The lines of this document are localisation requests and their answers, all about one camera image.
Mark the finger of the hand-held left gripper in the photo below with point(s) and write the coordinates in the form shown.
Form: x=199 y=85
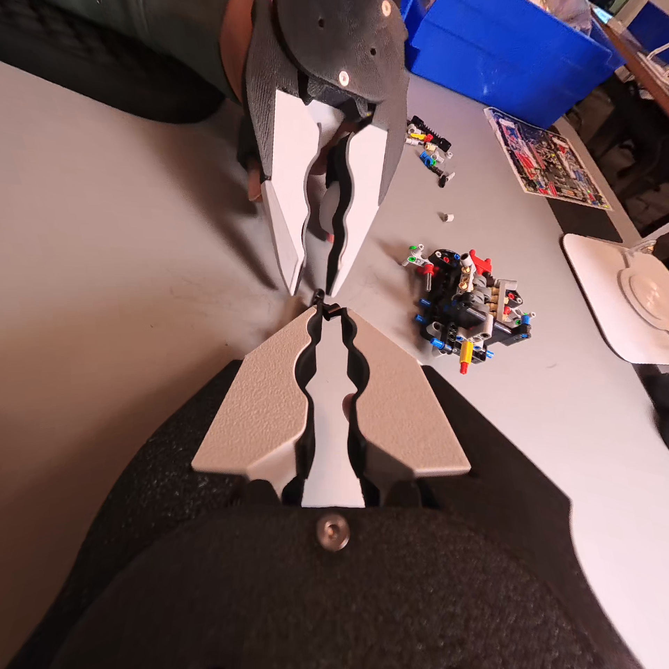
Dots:
x=366 y=177
x=286 y=172

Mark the white stand base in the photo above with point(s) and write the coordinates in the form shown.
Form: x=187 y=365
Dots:
x=616 y=298

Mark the dark textured cloth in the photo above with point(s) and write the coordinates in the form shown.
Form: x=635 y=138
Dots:
x=78 y=78

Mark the person's left hand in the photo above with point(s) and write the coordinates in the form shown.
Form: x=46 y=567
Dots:
x=250 y=157

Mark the black lego assembly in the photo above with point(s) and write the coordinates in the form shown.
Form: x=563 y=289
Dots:
x=470 y=308

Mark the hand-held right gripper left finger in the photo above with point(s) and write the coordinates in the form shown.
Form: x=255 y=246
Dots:
x=251 y=413

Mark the black desk mat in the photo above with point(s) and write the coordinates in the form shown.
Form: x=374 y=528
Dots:
x=585 y=219

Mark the lego instruction booklet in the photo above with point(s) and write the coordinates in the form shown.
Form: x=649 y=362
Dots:
x=546 y=157

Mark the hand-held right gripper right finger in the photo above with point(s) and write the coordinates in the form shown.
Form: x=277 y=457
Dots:
x=407 y=413

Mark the pile of loose lego pieces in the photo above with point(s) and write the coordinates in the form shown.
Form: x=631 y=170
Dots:
x=428 y=149

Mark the small black lego piece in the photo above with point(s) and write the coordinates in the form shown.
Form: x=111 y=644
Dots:
x=322 y=304

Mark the large blue plastic bin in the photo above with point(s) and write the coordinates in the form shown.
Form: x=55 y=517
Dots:
x=501 y=52

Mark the person's left forearm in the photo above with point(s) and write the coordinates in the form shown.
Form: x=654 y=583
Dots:
x=157 y=31

